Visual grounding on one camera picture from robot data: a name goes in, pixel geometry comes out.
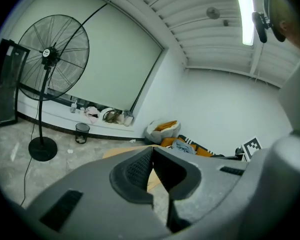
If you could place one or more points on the striped orange black mat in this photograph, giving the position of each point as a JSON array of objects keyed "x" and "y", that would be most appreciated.
[{"x": 205, "y": 151}]

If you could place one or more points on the white bag with orange cloth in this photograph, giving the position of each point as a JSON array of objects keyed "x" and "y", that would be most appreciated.
[{"x": 152, "y": 135}]

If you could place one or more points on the pink cloth bundle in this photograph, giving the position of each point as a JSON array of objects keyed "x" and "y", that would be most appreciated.
[{"x": 92, "y": 114}]

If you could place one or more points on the small ceiling sensor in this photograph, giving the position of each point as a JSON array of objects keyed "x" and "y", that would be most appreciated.
[{"x": 226, "y": 22}]

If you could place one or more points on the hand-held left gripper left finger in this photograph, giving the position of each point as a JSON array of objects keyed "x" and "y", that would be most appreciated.
[{"x": 130, "y": 179}]

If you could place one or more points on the person's white shirt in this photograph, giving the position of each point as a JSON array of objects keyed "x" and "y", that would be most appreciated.
[{"x": 296, "y": 96}]

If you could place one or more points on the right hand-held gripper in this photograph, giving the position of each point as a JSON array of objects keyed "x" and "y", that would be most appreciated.
[{"x": 252, "y": 146}]

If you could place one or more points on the black head-mounted camera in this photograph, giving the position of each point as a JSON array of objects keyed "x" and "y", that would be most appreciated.
[{"x": 261, "y": 26}]

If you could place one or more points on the white tote bag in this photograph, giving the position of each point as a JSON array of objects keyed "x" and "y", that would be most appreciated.
[{"x": 128, "y": 119}]

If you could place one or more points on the long ceiling light tube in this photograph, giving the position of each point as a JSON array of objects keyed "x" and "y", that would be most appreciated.
[{"x": 247, "y": 21}]

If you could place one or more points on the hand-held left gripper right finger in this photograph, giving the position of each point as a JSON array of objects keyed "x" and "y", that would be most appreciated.
[{"x": 182, "y": 181}]

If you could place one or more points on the clear plastic drink cup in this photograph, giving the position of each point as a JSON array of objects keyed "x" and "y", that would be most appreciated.
[{"x": 73, "y": 107}]

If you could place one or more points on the black standing pedestal fan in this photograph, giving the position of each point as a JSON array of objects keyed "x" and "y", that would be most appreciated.
[{"x": 48, "y": 54}]

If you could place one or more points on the blue grey cloth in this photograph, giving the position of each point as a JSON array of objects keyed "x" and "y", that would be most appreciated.
[{"x": 183, "y": 147}]

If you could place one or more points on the person's head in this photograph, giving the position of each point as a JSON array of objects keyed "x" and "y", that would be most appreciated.
[{"x": 291, "y": 27}]

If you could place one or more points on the round ceiling fixture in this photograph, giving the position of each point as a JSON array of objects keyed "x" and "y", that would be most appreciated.
[{"x": 213, "y": 13}]

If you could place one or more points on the black glass-door cabinet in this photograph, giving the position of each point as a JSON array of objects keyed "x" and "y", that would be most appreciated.
[{"x": 5, "y": 84}]

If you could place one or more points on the orange cushion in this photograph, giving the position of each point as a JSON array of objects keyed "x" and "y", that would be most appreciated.
[{"x": 166, "y": 125}]

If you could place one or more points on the beige handbag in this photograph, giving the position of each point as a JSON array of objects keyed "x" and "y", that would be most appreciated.
[{"x": 112, "y": 116}]

